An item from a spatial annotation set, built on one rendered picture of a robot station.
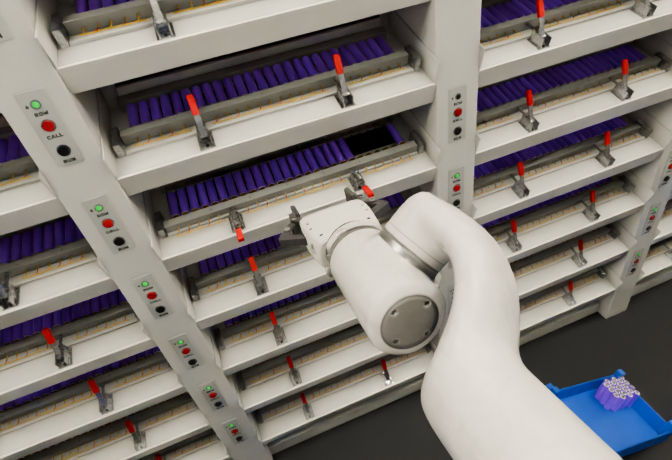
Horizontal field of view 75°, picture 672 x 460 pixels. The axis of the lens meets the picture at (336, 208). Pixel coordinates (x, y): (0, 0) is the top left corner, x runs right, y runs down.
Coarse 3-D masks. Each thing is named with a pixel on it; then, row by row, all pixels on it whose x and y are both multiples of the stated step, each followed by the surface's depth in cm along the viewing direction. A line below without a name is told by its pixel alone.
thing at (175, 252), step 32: (416, 128) 99; (416, 160) 97; (160, 192) 95; (320, 192) 93; (384, 192) 96; (160, 224) 86; (224, 224) 89; (256, 224) 89; (160, 256) 84; (192, 256) 87
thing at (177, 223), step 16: (416, 144) 97; (352, 160) 95; (368, 160) 94; (384, 160) 96; (304, 176) 93; (320, 176) 92; (336, 176) 94; (256, 192) 91; (272, 192) 90; (288, 192) 92; (304, 192) 92; (208, 208) 89; (224, 208) 89; (240, 208) 90; (176, 224) 87; (192, 224) 89
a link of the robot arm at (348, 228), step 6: (354, 222) 53; (360, 222) 53; (366, 222) 54; (342, 228) 53; (348, 228) 52; (354, 228) 52; (360, 228) 52; (372, 228) 52; (378, 228) 53; (336, 234) 53; (342, 234) 52; (330, 240) 53; (336, 240) 52; (330, 246) 52; (330, 252) 52; (330, 258) 52; (330, 270) 53; (330, 276) 53
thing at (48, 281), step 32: (64, 224) 90; (0, 256) 85; (32, 256) 84; (64, 256) 85; (96, 256) 84; (0, 288) 79; (32, 288) 82; (64, 288) 82; (96, 288) 84; (0, 320) 80
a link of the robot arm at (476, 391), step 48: (432, 240) 43; (480, 240) 38; (480, 288) 35; (480, 336) 34; (432, 384) 34; (480, 384) 31; (528, 384) 31; (480, 432) 29; (528, 432) 28; (576, 432) 27
